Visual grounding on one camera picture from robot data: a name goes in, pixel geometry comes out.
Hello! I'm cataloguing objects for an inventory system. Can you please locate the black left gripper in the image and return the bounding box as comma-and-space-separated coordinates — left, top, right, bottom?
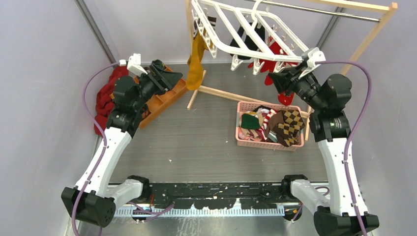
132, 64, 181, 111

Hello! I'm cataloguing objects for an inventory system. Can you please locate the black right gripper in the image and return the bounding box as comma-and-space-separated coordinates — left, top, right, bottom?
268, 61, 326, 111

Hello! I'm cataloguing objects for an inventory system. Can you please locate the brown yellow argyle sock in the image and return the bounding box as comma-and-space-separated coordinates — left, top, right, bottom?
266, 110, 305, 147

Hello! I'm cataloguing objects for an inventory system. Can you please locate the black sock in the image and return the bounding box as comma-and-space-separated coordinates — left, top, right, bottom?
229, 26, 248, 49

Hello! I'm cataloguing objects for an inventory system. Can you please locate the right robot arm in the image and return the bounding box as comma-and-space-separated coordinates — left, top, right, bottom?
269, 67, 380, 236

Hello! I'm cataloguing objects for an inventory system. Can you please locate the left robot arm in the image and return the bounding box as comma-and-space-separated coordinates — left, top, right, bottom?
61, 59, 183, 228

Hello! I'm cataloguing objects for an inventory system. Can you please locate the white clip sock hanger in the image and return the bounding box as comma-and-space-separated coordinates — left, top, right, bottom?
189, 0, 326, 76

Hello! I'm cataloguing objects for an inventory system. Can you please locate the metal hanger rod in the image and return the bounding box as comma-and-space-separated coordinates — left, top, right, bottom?
261, 0, 390, 23

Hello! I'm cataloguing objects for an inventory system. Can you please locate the rolled dark patterned sock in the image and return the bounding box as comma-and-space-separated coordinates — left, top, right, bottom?
151, 59, 166, 71

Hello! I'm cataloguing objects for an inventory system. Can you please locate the red santa christmas sock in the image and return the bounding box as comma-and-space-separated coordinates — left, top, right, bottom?
247, 37, 284, 74

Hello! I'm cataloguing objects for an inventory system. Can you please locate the orange wooden compartment tray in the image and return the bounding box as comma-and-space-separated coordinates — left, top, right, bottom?
110, 66, 191, 129

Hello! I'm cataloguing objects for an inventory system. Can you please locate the green sock in basket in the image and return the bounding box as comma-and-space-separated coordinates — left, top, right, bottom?
240, 113, 260, 129

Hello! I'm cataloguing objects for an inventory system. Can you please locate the red white striped sock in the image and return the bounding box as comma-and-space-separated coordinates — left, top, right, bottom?
254, 108, 278, 142

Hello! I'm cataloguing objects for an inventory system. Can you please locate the red cloth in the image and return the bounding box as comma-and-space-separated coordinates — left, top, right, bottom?
94, 66, 128, 130

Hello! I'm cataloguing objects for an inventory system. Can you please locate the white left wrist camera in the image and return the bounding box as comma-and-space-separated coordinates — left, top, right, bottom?
119, 53, 148, 77

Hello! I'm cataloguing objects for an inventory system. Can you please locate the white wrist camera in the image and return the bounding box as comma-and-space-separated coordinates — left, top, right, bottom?
299, 47, 326, 78
119, 53, 148, 77

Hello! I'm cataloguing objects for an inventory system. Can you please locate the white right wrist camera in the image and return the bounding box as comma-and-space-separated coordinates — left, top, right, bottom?
299, 47, 326, 78

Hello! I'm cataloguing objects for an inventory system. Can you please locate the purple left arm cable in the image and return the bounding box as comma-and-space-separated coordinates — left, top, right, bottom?
71, 63, 177, 236

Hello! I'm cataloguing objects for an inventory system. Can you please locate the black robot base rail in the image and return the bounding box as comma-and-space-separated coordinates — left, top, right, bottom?
129, 182, 300, 209

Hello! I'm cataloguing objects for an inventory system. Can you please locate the wooden clothes rack frame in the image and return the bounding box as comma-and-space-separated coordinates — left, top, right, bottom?
184, 0, 400, 141

